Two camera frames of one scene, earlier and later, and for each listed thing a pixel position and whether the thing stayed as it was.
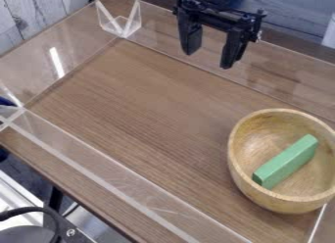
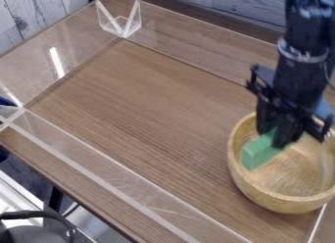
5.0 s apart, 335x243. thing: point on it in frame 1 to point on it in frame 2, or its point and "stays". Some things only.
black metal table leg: (55, 200) stays
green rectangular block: (277, 168) to (261, 150)
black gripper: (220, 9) to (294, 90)
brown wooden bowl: (262, 135) stays
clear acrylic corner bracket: (120, 26) stays
